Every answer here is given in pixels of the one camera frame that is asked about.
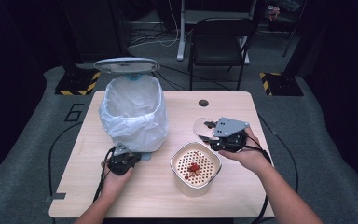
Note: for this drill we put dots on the pink object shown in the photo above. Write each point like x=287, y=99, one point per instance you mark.
x=273, y=12

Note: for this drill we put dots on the white grey pedal trash can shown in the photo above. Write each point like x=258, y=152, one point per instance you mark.
x=127, y=66

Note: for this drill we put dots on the grey table edge bracket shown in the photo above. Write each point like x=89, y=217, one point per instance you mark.
x=56, y=196

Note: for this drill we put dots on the white container with perforated strainer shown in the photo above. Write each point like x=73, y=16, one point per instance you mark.
x=192, y=186

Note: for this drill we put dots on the hazard-striped black stand base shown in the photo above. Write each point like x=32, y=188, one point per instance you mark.
x=281, y=84
x=76, y=84

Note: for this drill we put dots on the dark round table grommet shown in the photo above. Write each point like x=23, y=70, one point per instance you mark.
x=203, y=103

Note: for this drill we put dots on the white desk frame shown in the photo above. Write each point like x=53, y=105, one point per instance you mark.
x=181, y=34

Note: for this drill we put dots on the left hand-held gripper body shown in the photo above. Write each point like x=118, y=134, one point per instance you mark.
x=121, y=161

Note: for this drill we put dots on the person's right hand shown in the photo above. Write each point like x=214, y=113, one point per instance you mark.
x=248, y=158

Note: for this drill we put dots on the white plastic bin liner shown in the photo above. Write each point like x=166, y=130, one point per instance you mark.
x=136, y=130

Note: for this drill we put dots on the person's left hand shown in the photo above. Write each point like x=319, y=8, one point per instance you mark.
x=115, y=183

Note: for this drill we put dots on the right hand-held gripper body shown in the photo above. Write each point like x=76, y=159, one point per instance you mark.
x=230, y=135

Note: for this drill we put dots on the red food scraps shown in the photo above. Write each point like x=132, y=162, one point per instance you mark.
x=193, y=168

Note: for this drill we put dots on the clear plastic cup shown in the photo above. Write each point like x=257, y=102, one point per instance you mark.
x=200, y=126

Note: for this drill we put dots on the black folding chair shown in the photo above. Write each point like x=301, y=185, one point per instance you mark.
x=219, y=40

